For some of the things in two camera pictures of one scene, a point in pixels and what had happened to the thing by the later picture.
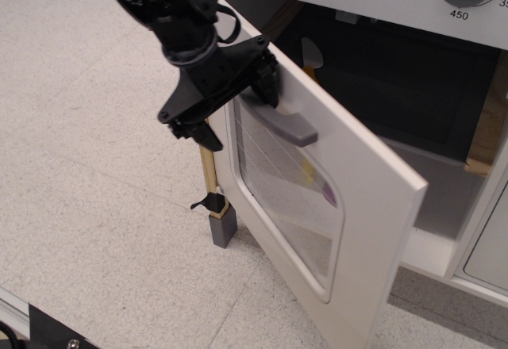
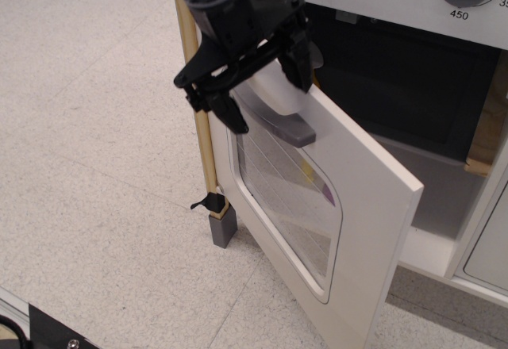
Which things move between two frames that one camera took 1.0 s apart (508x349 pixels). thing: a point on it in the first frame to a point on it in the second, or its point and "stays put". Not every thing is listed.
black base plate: (47, 332) stays put
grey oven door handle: (293, 128) stays put
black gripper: (206, 85) to (234, 35)
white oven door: (326, 228) stays put
